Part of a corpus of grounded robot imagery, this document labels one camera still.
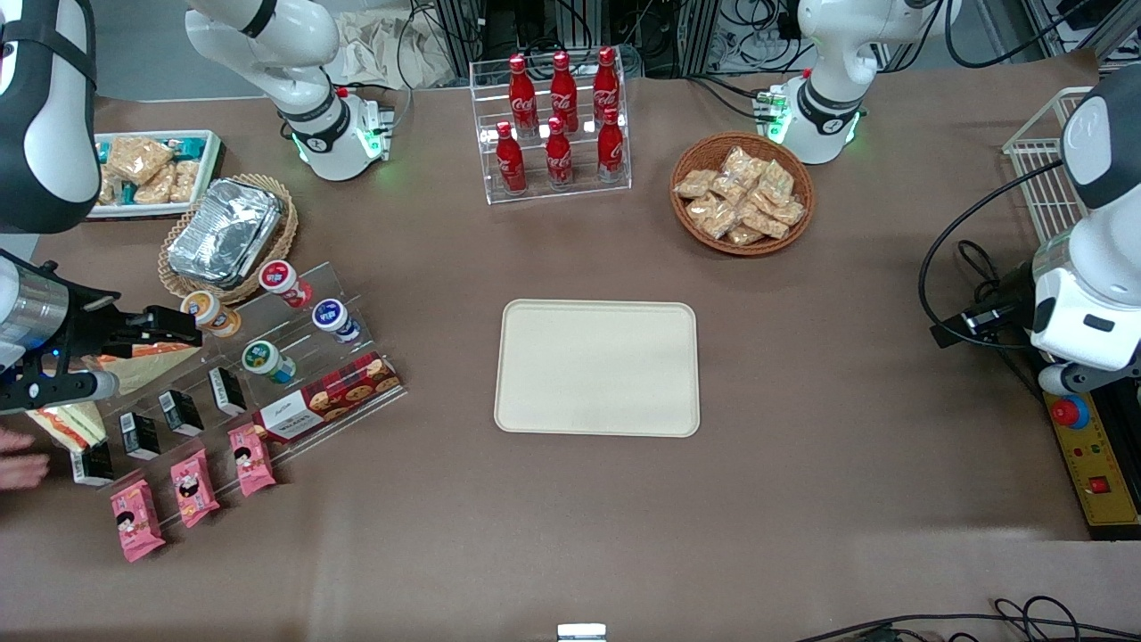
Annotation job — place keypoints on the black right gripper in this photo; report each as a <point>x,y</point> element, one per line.
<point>92,326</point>

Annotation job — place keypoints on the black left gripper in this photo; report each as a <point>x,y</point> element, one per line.
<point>1014,287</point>

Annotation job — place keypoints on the plastic-wrapped triangle sandwich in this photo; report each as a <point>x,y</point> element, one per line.
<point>67,426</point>
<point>147,366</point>

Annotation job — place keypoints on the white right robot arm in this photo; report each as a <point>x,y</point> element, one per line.
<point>267,45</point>

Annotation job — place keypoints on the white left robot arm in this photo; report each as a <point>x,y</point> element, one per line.
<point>829,53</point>

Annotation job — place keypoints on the beige rectangular tray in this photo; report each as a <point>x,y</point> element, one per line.
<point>597,367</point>

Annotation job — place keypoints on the person's bare hand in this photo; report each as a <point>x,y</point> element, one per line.
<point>20,468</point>

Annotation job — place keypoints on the orange-lid yogurt cup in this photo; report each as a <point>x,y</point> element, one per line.
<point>205,312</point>

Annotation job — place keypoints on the small black carton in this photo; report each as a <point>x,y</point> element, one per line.
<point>181,413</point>
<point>140,435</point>
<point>92,464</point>
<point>227,390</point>

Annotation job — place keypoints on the green-lid yogurt cup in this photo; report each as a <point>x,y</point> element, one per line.
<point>263,358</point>

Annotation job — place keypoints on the silver foil container stack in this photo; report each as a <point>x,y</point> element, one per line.
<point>223,232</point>

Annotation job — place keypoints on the red-lid yogurt cup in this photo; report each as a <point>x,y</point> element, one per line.
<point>281,278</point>

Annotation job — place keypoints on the clear acrylic step display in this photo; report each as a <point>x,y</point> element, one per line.
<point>294,325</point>

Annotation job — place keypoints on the light woven basket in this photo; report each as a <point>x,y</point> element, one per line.
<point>281,241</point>

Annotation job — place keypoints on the clear-wrapped rice cracker pack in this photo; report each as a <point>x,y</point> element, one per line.
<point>788,212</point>
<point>744,165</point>
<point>744,235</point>
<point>777,181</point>
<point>762,220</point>
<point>695,183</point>
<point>110,185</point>
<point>711,217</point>
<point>185,181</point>
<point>156,187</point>
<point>729,189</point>
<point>138,159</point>

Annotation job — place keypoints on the pink snack packet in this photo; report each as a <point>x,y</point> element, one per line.
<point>194,488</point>
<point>136,520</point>
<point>251,459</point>

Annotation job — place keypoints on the blue-lid yogurt cup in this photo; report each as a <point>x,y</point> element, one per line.
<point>332,316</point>

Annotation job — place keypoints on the red cookie box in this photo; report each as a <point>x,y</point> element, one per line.
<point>330,401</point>

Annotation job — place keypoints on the white rectangular snack bin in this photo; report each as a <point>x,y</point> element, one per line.
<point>212,152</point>

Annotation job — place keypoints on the teal snack pack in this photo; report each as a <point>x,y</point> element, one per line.
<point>187,147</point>

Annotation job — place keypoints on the yellow emergency stop box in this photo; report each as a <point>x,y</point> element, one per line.
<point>1092,464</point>

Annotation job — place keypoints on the brown round wicker basket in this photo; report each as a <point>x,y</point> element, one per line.
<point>691,223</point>

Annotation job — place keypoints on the beige crumpled cloth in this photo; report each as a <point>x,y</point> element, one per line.
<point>383,49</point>

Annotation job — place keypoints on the red cola bottle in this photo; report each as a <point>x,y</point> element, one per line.
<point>606,85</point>
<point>563,89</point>
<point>511,165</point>
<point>559,160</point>
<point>522,98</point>
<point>611,152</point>

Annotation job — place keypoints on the clear acrylic bottle rack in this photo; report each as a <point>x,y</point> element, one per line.
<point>579,192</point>

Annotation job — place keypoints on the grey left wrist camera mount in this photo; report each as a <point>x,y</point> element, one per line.
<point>1070,379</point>

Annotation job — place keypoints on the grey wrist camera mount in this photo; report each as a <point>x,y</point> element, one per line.
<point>62,390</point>
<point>1070,379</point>

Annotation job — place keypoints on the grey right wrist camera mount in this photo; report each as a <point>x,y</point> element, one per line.
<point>62,390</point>

